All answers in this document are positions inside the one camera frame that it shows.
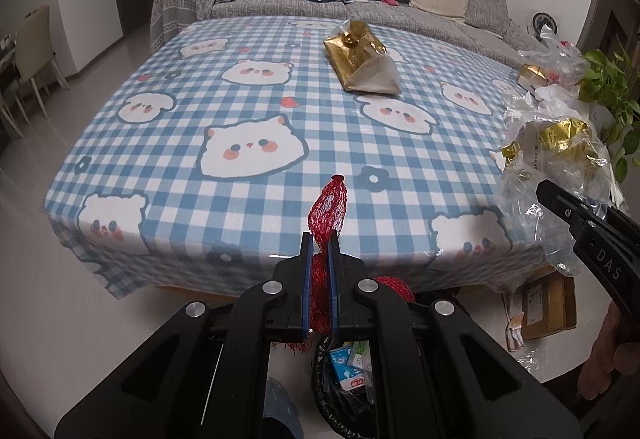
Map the white fan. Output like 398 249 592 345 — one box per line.
529 11 560 38

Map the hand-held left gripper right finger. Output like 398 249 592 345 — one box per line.
327 235 584 439

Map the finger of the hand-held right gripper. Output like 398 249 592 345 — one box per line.
535 180 609 233

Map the blue checkered bear tablecloth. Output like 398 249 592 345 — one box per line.
42 14 552 301

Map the beige chair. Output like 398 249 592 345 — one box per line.
14 4 71 106

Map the cardboard box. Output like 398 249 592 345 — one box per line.
521 271 579 341

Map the blue milk carton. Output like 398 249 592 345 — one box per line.
328 343 369 393

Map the black bag trash bin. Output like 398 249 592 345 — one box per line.
309 289 452 439

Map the red mesh net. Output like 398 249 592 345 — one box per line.
272 174 417 356

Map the green potted plant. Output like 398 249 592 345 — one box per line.
579 48 640 183

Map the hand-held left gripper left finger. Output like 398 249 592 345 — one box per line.
54 232 315 439

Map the gold and beige gift bag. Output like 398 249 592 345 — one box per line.
322 18 404 95

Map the clear plastic packaging gold trim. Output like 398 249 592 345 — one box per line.
492 116 632 296

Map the small gold box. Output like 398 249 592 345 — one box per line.
516 64 551 93

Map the blue shoe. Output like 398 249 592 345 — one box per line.
262 376 306 439

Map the person's right hand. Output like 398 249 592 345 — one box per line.
578 305 640 401

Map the clear plastic bag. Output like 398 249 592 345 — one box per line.
517 21 592 86

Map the grey sofa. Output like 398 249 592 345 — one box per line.
149 0 547 71

